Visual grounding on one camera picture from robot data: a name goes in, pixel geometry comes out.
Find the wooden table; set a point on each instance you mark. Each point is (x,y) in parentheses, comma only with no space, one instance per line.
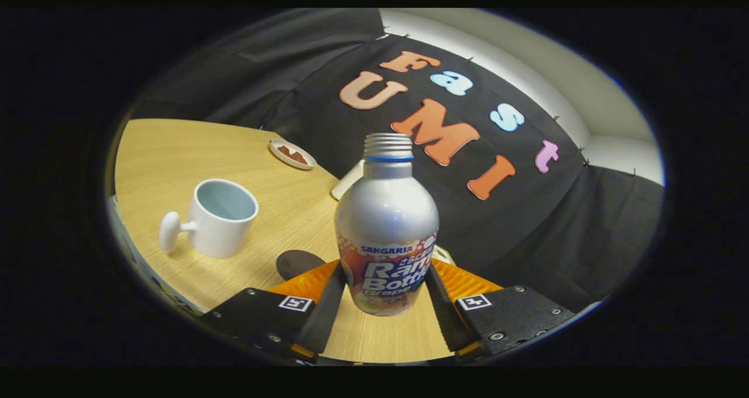
(175,152)

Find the dark round coaster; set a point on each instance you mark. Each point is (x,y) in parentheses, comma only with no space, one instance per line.
(295,263)

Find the white toaster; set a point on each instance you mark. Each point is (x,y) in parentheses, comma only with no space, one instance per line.
(346,182)

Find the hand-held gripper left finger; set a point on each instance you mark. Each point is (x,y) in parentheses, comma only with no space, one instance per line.
(327,310)

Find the reddish food piece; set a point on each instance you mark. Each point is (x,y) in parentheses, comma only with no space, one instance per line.
(299,158)
(285,150)

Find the white round plate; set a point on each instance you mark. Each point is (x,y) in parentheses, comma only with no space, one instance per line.
(279,152)

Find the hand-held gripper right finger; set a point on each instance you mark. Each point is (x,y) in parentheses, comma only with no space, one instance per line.
(445,316)

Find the white cup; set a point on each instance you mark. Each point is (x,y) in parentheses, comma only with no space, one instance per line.
(219,234)

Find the silver juice bottle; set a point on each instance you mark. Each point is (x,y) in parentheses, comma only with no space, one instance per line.
(386,210)

